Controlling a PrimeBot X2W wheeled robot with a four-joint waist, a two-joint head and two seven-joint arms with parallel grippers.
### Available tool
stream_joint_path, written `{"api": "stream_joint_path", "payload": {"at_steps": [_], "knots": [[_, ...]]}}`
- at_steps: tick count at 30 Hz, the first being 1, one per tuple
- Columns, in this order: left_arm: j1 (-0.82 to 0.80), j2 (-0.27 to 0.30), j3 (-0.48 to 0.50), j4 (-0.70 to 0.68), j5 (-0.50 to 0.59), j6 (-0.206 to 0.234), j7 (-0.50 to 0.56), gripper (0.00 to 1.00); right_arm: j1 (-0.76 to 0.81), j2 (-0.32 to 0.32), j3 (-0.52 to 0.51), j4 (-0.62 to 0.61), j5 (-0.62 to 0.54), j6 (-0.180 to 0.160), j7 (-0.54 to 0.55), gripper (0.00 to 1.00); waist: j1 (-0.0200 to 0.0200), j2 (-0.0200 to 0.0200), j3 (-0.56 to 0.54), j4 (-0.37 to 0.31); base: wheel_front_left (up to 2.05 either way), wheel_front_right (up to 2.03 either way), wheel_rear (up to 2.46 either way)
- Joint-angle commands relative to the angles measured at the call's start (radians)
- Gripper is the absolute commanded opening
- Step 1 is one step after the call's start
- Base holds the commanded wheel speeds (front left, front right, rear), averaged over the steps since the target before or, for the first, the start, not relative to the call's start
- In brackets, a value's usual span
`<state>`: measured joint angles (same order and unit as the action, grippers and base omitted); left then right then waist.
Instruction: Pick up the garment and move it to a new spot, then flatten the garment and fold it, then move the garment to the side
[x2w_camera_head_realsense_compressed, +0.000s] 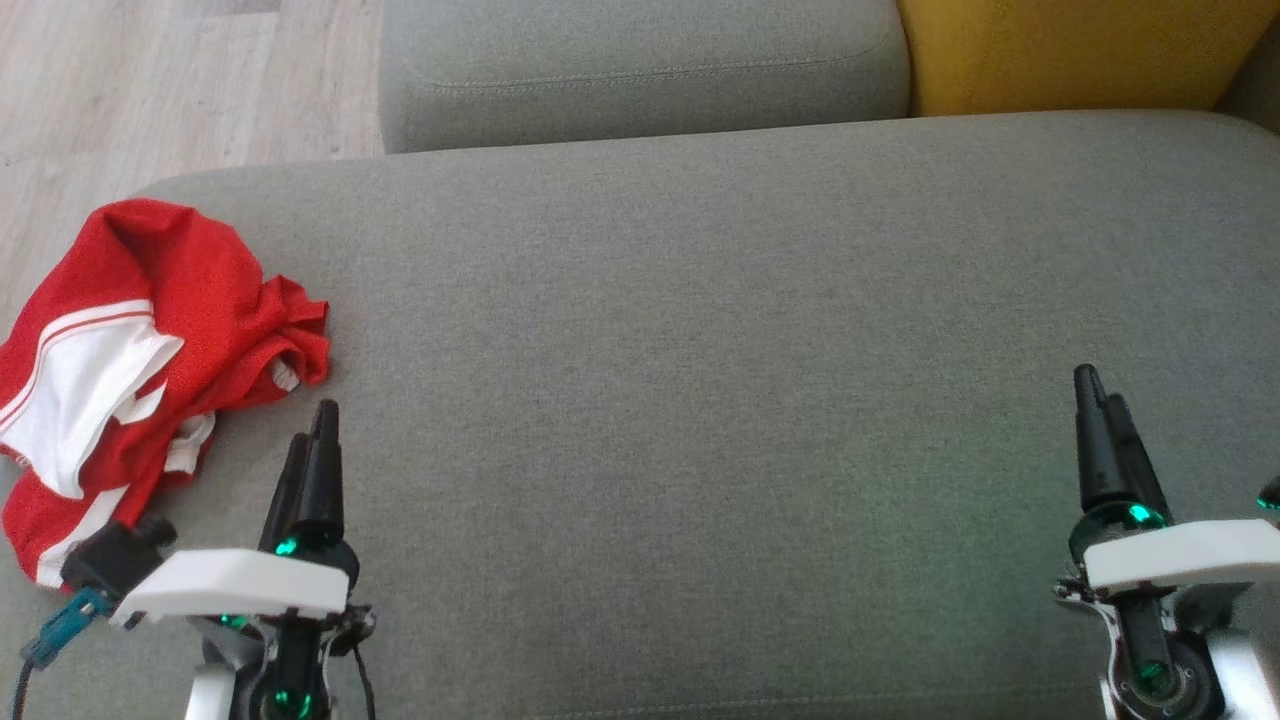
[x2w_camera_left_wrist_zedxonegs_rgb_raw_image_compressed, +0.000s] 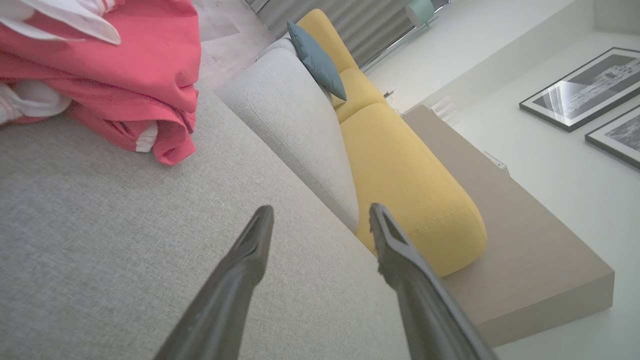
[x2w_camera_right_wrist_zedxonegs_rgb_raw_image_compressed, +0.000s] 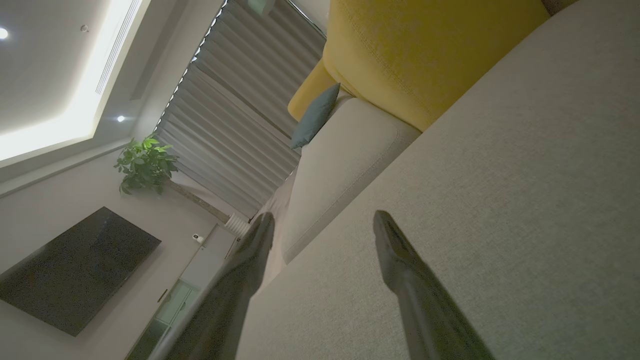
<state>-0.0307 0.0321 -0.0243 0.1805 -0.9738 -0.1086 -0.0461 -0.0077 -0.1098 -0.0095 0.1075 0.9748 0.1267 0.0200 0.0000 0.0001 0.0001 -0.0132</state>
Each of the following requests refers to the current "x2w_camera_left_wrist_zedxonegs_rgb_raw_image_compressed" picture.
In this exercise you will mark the yellow sofa end cushion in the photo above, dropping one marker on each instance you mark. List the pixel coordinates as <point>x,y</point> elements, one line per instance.
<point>325,35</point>

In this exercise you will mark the red Bulls 23 jersey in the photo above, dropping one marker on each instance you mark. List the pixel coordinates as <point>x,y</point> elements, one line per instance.
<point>130,55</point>

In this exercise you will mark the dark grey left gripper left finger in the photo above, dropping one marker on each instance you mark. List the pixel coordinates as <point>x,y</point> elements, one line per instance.
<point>225,295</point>

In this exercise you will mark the small yellow sofa back cushion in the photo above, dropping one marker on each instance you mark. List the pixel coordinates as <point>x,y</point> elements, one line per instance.
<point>357,95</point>

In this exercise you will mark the mint green lamp shade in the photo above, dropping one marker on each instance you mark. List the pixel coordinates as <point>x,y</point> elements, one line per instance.
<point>420,11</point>

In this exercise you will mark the large grey sofa seat cushion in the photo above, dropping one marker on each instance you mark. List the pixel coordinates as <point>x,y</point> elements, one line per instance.
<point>100,240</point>

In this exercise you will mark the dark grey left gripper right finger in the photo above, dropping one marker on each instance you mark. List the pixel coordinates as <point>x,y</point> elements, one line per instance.
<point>425,305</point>

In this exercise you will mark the black framed photo picture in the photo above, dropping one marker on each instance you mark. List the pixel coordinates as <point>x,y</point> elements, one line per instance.
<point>585,90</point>
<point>620,137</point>

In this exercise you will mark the grey pleated curtain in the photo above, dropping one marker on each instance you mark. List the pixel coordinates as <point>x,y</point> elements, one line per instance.
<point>360,25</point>

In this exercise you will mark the small grey sofa seat cushion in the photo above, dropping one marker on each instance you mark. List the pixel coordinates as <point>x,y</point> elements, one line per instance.
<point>295,125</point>

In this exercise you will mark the teal throw pillow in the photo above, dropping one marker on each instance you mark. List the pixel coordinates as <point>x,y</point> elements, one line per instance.
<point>317,62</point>

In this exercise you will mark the light wooden ledge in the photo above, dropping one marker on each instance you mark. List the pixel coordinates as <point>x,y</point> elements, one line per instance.
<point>530,250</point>

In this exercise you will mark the large yellow sofa back cushion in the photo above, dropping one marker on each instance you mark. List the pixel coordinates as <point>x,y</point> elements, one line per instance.
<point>410,185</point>

